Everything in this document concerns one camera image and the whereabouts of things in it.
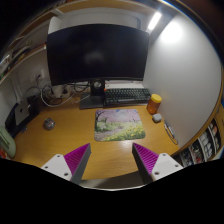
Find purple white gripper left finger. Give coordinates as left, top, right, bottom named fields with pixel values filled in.
left=42, top=144, right=91, bottom=184

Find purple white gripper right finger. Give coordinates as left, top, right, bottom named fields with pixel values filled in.
left=132, top=143, right=182, bottom=184

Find silver round computer mouse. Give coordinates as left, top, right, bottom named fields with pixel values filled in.
left=43, top=118, right=55, bottom=131

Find floral landscape mouse pad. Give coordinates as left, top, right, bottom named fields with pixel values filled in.
left=94, top=109, right=146, bottom=141

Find eyeglasses on desk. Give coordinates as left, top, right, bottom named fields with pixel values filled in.
left=163, top=120, right=178, bottom=145

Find shelf with small items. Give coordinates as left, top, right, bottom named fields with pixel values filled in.
left=179, top=118, right=224, bottom=167

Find orange jar with yellow lid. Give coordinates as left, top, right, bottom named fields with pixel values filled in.
left=147, top=94, right=162, bottom=114

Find pale green object at edge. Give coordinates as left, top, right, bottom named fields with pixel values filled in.
left=0, top=126, right=16, bottom=157

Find silver mini desktop computer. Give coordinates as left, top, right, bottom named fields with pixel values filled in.
left=15, top=100, right=29, bottom=125

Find black mechanical keyboard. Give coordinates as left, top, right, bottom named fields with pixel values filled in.
left=104, top=88, right=151, bottom=106

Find black computer monitor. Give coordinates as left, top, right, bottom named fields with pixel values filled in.
left=47, top=24, right=149, bottom=109

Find white ceiling light strip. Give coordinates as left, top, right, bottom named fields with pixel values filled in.
left=147, top=12, right=162, bottom=31

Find white cables behind monitor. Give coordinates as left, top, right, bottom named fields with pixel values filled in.
left=21, top=74, right=92, bottom=108

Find wooden wall shelf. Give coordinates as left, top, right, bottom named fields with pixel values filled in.
left=0, top=30, right=47, bottom=85

